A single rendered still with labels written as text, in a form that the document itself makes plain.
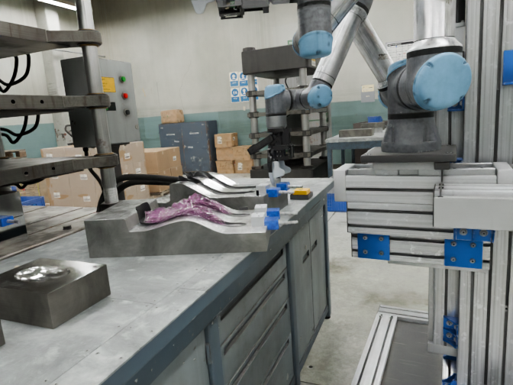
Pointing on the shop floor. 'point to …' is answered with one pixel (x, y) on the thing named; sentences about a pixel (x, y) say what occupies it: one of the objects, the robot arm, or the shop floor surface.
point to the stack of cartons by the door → (231, 155)
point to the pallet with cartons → (162, 166)
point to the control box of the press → (115, 72)
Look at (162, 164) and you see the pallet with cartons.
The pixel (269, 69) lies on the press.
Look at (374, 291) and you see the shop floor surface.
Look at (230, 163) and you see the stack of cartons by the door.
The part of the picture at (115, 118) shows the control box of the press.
